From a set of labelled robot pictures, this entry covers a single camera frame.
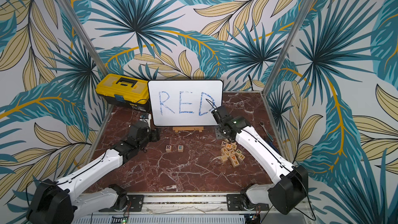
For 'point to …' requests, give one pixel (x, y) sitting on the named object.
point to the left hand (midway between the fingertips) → (156, 130)
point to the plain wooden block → (224, 158)
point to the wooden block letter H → (228, 146)
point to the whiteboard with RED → (185, 102)
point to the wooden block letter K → (235, 163)
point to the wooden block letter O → (234, 146)
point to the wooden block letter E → (180, 148)
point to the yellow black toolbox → (130, 89)
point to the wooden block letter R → (168, 148)
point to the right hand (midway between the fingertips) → (224, 131)
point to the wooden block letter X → (224, 143)
